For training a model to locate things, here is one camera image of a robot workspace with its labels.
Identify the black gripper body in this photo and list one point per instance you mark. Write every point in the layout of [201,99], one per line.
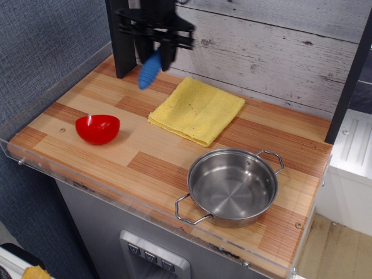
[160,21]

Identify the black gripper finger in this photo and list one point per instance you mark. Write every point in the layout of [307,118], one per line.
[144,47]
[168,52]

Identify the blue handled metal spork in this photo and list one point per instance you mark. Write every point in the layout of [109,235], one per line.
[150,70]

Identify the yellow towel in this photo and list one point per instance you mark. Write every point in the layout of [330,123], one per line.
[197,111]

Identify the red plastic bowl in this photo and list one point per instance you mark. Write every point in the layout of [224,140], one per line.
[97,129]

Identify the stainless steel pot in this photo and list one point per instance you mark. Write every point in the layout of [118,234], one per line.
[232,186]

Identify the clear acrylic table guard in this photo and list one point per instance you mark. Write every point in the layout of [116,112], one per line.
[146,166]

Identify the grey toy fridge cabinet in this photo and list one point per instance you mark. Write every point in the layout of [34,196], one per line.
[123,243]

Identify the white toy sink unit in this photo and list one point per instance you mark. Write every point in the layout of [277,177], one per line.
[344,195]

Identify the black vertical post right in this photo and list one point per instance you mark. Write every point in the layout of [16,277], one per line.
[351,82]

